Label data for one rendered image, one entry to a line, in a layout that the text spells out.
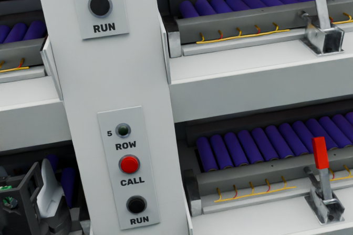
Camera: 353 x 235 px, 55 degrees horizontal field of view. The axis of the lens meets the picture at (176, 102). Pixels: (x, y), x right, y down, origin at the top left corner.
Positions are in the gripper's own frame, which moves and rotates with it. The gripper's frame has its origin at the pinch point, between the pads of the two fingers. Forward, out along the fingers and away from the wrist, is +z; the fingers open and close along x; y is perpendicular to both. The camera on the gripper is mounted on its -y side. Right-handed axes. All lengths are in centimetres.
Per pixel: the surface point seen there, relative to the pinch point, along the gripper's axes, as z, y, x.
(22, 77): -3.6, 14.2, -2.2
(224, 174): -0.8, -1.4, -21.8
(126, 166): -8.7, 5.3, -11.1
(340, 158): -1.6, -1.6, -36.5
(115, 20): -8.5, 18.4, -12.4
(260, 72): -8.1, 12.1, -24.7
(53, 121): -7.5, 10.3, -5.3
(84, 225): -3.9, -2.9, -5.0
